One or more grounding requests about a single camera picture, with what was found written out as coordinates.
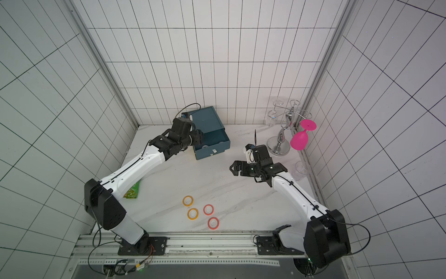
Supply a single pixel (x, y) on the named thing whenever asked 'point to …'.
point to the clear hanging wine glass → (272, 118)
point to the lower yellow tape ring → (197, 214)
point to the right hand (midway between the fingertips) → (232, 168)
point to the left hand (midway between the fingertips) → (196, 137)
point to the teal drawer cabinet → (215, 140)
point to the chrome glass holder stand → (279, 145)
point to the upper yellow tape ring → (186, 205)
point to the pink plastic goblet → (299, 139)
